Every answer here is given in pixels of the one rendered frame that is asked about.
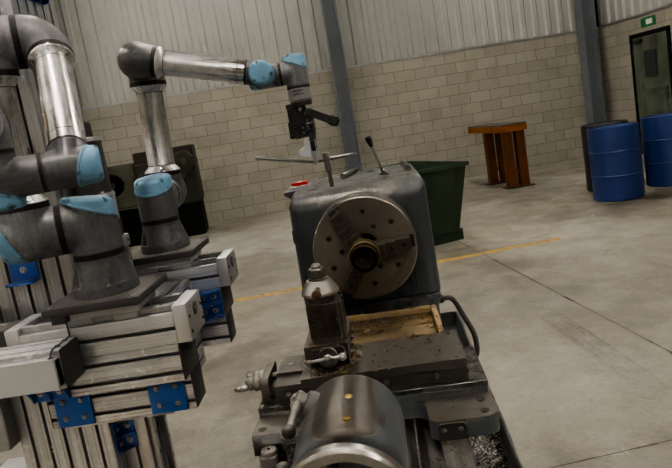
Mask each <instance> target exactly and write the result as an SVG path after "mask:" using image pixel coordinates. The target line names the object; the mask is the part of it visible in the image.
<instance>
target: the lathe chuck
mask: <svg viewBox="0 0 672 468"><path fill-rule="evenodd" d="M365 194H369V195H365ZM370 195H375V196H370ZM336 206H338V208H339V209H340V210H341V211H342V212H343V213H344V215H345V216H346V217H347V218H348V219H349V220H350V222H351V223H352V224H353V225H354V226H355V228H356V229H357V230H358V231H359V232H360V233H361V234H364V233H366V234H370V235H373V236H374V237H375V238H376V239H377V240H380V239H386V238H392V237H398V236H404V235H410V234H414V240H415V246H414V247H411V248H412V250H409V251H403V252H397V254H394V255H388V256H387V257H385V258H380V261H379V263H378V264H377V266H376V267H375V268H374V269H373V270H371V271H369V272H365V273H364V276H363V277H362V280H361V282H360V284H359V286H358V289H357V292H356V294H355V295H354V297H353V298H357V299H373V298H379V297H382V296H385V295H387V294H389V293H391V292H393V291H395V290H396V289H397V288H399V287H400V286H401V285H402V284H403V283H404V282H405V281H406V280H407V278H408V277H409V276H410V274H411V272H412V270H413V268H414V266H415V263H416V259H417V253H418V246H417V238H416V234H415V230H414V227H413V225H412V222H411V220H410V218H409V217H408V215H407V214H406V212H405V211H404V210H403V209H402V208H401V207H400V206H399V205H398V204H397V203H395V202H394V201H392V200H391V199H389V198H387V197H384V196H382V195H378V194H374V193H357V194H352V195H349V196H346V197H344V198H342V199H340V200H338V201H337V202H335V203H334V204H333V205H332V206H331V207H330V208H329V209H328V210H327V211H326V212H325V213H324V215H323V216H322V218H321V220H320V222H319V224H318V226H317V228H316V231H315V234H314V238H313V256H314V261H315V263H319V264H320V265H321V266H324V267H325V268H326V274H327V276H329V277H330V278H331V279H332V280H333V281H334V282H335V283H336V284H337V285H338V287H339V291H338V292H340V293H342V290H343V287H344V285H345V282H346V279H347V277H348V274H349V271H350V269H351V266H352V264H351V263H350V261H349V257H348V252H349V249H350V247H349V246H348V244H347V243H346V240H345V239H344V238H343V237H342V236H341V235H340V233H339V230H338V229H337V228H336V227H335V226H334V225H333V223H332V222H331V221H330V219H331V218H330V216H329V215H328V213H329V212H330V211H332V210H333V209H334V208H335V207H336Z"/></svg>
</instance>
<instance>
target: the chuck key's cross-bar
mask: <svg viewBox="0 0 672 468"><path fill-rule="evenodd" d="M354 155H357V154H356V152H351V153H346V154H340V155H335V156H330V157H329V159H330V160H334V159H339V158H344V157H349V156H354ZM255 159H256V160H269V161H283V162H298V163H314V160H307V159H293V158H278V157H263V156H255Z"/></svg>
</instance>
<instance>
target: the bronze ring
mask: <svg viewBox="0 0 672 468"><path fill-rule="evenodd" d="M360 251H368V252H370V253H371V254H372V258H371V259H369V260H367V261H363V260H360V259H359V258H358V257H357V254H358V253H359V252H360ZM348 257H349V261H350V263H351V264H352V266H353V267H354V268H355V269H356V270H357V271H360V272H369V271H371V270H373V269H374V268H375V267H376V266H377V264H378V263H379V261H380V258H381V251H380V248H379V246H378V245H377V244H376V243H375V242H374V241H372V240H370V239H359V240H357V241H355V242H354V243H353V244H352V245H351V246H350V249H349V252H348Z"/></svg>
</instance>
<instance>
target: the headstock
mask: <svg viewBox="0 0 672 468"><path fill-rule="evenodd" d="M408 164H409V163H408ZM409 165H410V166H411V169H410V170H409V171H407V170H405V169H404V167H403V166H402V165H401V164H398V165H392V166H386V167H382V168H383V169H384V171H385V172H386V173H388V174H384V175H379V173H381V171H380V168H373V169H367V170H361V171H358V172H357V173H355V174H353V175H351V176H349V177H347V178H345V179H341V178H340V174H335V175H332V177H333V181H334V187H330V184H329V179H328V176H323V177H317V178H313V179H310V180H309V182H312V183H311V184H310V185H309V186H305V187H306V188H304V187H298V188H302V189H299V190H298V191H296V192H295V193H294V194H293V196H292V199H291V202H290V206H289V212H290V218H291V224H292V236H293V242H294V243H295V248H296V254H297V260H298V266H299V272H300V278H301V284H302V290H303V287H304V285H305V283H306V280H308V279H309V278H308V272H307V270H308V269H309V268H311V265H312V264H313V263H315V261H314V256H313V238H314V234H315V231H316V228H317V226H318V224H319V222H320V220H321V218H322V216H323V215H324V213H325V212H326V210H327V209H328V208H329V207H330V206H331V205H332V204H333V203H334V202H336V201H337V200H338V199H340V198H342V197H344V196H346V195H349V194H352V193H356V192H374V193H379V194H382V195H385V196H387V197H389V198H391V199H393V200H394V201H395V202H397V203H398V204H399V205H400V206H401V207H402V208H403V209H404V210H405V212H406V213H407V214H408V216H409V218H410V220H411V222H412V225H413V227H414V230H415V234H416V238H417V246H418V253H417V259H416V263H415V266H414V268H413V270H412V272H411V274H410V276H409V277H408V278H407V280H406V281H405V282H404V283H403V284H402V285H401V286H400V287H399V288H397V289H396V290H395V291H393V292H391V293H389V294H387V296H386V295H385V296H382V297H379V298H373V299H357V298H353V297H354V296H353V295H350V294H347V293H344V292H342V293H340V292H337V294H342V295H343V301H344V306H346V305H353V304H360V303H367V302H375V301H382V300H389V299H396V298H403V297H410V296H417V295H424V294H431V293H435V292H438V291H439V290H440V289H441V284H440V278H439V271H438V265H437V259H436V252H435V246H434V239H433V233H432V226H431V220H430V213H429V207H428V200H427V194H426V187H425V182H424V180H423V179H422V177H421V176H420V175H419V173H418V172H417V171H416V170H415V168H414V167H413V166H412V165H411V164H409ZM402 173H404V174H405V175H400V174H402ZM396 175H397V176H396ZM392 176H396V177H394V178H393V177H392ZM390 177H392V178H390ZM384 178H386V179H384ZM382 179H384V180H382ZM314 219H315V220H314ZM315 226H316V227H315ZM425 228H426V229H425ZM307 241H308V242H307ZM309 242H310V243H309ZM419 251H420V252H419ZM418 254H419V255H418ZM415 273H416V274H415ZM430 276H431V277H430ZM426 280H427V281H426ZM426 283H427V284H426ZM425 287H426V288H425ZM351 296H352V297H351Z"/></svg>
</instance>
